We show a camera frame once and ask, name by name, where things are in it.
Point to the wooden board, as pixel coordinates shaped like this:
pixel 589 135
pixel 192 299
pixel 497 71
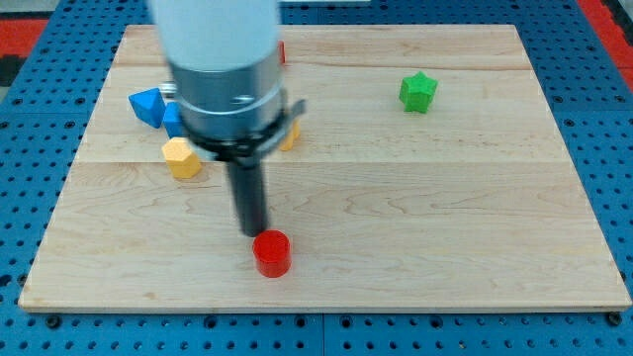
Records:
pixel 474 206

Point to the green star block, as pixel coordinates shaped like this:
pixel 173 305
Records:
pixel 417 92

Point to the blue cube block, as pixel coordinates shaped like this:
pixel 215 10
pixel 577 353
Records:
pixel 172 120

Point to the yellow hexagon block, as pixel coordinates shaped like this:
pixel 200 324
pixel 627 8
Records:
pixel 181 160

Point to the blue triangle block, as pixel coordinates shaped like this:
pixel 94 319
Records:
pixel 148 106

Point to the red block behind arm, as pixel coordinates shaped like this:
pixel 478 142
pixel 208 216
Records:
pixel 282 52

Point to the red cylinder block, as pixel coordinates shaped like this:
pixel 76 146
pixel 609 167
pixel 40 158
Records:
pixel 272 253

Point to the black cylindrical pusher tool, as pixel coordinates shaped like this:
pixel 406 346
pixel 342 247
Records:
pixel 249 196

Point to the yellow block behind arm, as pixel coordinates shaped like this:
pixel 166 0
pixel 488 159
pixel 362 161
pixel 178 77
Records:
pixel 289 140

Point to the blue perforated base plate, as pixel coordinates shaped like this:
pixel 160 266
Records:
pixel 47 108

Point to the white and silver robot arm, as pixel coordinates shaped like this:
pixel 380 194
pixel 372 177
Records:
pixel 225 61

